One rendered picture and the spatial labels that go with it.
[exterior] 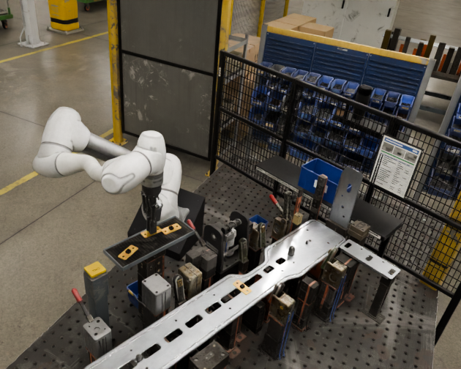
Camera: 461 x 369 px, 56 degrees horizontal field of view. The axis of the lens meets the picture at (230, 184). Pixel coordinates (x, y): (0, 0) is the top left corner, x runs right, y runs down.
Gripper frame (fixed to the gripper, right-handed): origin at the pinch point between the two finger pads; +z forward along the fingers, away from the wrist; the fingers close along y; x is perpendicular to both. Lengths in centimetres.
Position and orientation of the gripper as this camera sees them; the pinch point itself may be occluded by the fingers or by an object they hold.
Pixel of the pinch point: (151, 224)
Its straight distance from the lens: 181.6
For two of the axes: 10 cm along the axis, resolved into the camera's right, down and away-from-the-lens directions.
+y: 6.5, 4.6, -6.1
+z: -1.0, 8.4, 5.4
